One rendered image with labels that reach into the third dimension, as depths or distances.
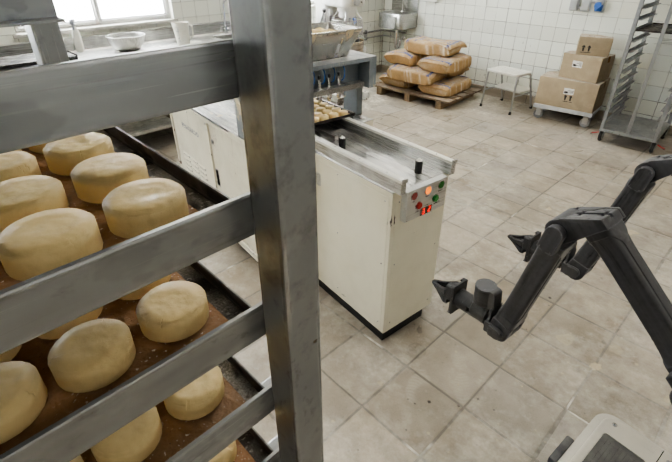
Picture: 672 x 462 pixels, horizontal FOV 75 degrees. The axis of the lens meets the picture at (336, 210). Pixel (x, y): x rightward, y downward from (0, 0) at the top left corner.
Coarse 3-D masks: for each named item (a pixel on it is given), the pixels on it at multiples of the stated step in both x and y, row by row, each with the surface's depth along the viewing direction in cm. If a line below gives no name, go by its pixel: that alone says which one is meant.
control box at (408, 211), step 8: (440, 176) 183; (416, 184) 176; (424, 184) 176; (432, 184) 178; (408, 192) 171; (416, 192) 173; (424, 192) 177; (432, 192) 180; (440, 192) 184; (408, 200) 172; (416, 200) 176; (424, 200) 179; (432, 200) 182; (440, 200) 187; (408, 208) 175; (416, 208) 178; (432, 208) 185; (400, 216) 178; (408, 216) 177; (416, 216) 180
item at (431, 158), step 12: (336, 120) 234; (348, 120) 226; (360, 132) 221; (372, 132) 214; (384, 132) 210; (384, 144) 210; (396, 144) 203; (408, 144) 197; (408, 156) 199; (420, 156) 194; (432, 156) 188; (444, 156) 185; (444, 168) 185
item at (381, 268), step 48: (336, 144) 213; (336, 192) 201; (384, 192) 174; (336, 240) 214; (384, 240) 183; (432, 240) 201; (336, 288) 230; (384, 288) 195; (432, 288) 220; (384, 336) 216
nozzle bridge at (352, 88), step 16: (320, 64) 210; (336, 64) 214; (352, 64) 230; (368, 64) 227; (336, 80) 228; (352, 80) 235; (368, 80) 231; (352, 96) 247; (240, 112) 210; (240, 128) 216
